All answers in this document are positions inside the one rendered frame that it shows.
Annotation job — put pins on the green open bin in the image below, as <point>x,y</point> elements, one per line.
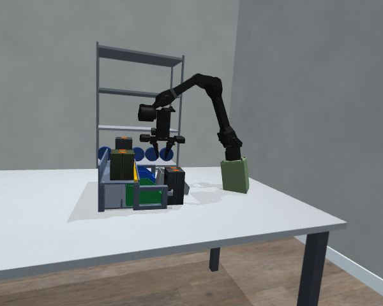
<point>145,197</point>

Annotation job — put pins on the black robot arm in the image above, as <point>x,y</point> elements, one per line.
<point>213,87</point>

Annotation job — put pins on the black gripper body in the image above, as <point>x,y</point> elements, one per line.
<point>162,130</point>

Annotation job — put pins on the grey bin rack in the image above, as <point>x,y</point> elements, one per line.
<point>110,195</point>

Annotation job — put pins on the dark green case with orange latches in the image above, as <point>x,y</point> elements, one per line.
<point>121,164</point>

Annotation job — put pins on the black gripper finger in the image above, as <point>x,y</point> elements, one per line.
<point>155,145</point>
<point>168,147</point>

